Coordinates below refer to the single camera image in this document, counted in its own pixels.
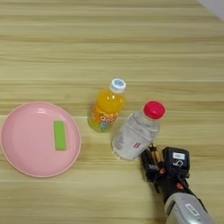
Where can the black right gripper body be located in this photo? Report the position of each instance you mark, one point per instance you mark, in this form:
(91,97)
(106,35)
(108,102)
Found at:
(170,183)

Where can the green rectangular block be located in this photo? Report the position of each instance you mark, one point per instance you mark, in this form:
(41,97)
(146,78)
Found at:
(60,136)

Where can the orange juice bottle white cap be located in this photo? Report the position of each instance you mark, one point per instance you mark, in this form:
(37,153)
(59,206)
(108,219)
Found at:
(107,109)

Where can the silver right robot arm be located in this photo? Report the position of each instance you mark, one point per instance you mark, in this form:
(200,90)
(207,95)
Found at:
(186,210)

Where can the pink round plate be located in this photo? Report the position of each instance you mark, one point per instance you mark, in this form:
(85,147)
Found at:
(29,145)

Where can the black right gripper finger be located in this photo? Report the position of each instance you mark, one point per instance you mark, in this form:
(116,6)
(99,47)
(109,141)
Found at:
(162,160)
(147,160)

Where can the clear water bottle red cap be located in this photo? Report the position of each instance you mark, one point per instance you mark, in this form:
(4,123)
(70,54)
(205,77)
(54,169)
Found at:
(135,134)

